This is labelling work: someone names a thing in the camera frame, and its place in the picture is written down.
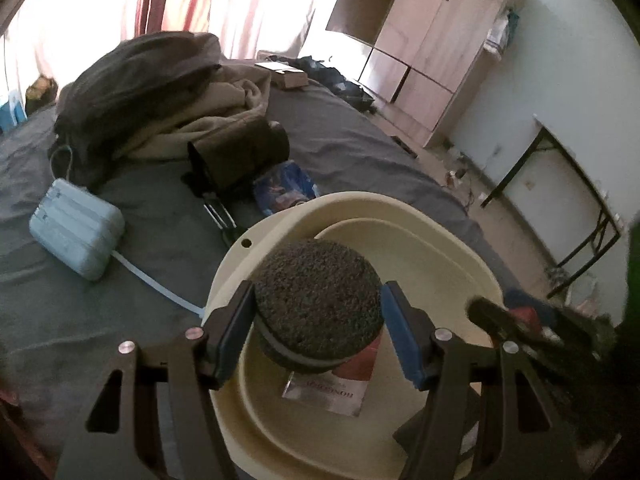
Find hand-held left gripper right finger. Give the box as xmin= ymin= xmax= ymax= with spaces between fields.
xmin=380 ymin=280 xmax=591 ymax=480

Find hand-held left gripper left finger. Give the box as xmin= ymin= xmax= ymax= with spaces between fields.
xmin=55 ymin=280 xmax=256 ymax=480

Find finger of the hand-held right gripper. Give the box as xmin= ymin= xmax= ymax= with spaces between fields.
xmin=465 ymin=296 xmax=601 ymax=363
xmin=504 ymin=287 xmax=615 ymax=341

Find cream plastic basin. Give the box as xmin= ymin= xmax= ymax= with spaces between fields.
xmin=202 ymin=191 xmax=503 ymax=480

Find dark round sponge grey stripe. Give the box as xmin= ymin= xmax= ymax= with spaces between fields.
xmin=252 ymin=238 xmax=386 ymax=375

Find red silver flat box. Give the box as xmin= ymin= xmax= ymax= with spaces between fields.
xmin=281 ymin=330 xmax=383 ymax=418

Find white folding table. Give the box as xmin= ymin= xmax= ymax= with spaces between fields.
xmin=480 ymin=112 xmax=632 ymax=302

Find blue snack packet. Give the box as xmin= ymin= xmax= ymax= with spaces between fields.
xmin=251 ymin=160 xmax=322 ymax=217

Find black rolled pouch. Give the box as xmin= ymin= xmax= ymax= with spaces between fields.
xmin=187 ymin=115 xmax=292 ymax=196

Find light blue power strip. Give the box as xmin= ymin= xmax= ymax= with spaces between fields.
xmin=28 ymin=178 xmax=126 ymax=282

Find beige blanket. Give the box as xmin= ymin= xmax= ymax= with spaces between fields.
xmin=122 ymin=66 xmax=273 ymax=162

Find dark crumpled clothes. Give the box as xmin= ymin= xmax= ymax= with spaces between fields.
xmin=294 ymin=55 xmax=377 ymax=111

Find brown cardboard box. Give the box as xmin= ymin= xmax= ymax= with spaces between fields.
xmin=255 ymin=60 xmax=309 ymax=92

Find wooden wardrobe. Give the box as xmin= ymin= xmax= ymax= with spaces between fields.
xmin=325 ymin=0 xmax=529 ymax=149

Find pile of clothes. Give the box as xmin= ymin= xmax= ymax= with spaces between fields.
xmin=54 ymin=31 xmax=223 ymax=188

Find white power cable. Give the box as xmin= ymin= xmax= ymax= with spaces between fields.
xmin=111 ymin=250 xmax=208 ymax=318

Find black strap metal buckle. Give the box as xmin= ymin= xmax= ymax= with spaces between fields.
xmin=181 ymin=172 xmax=247 ymax=247

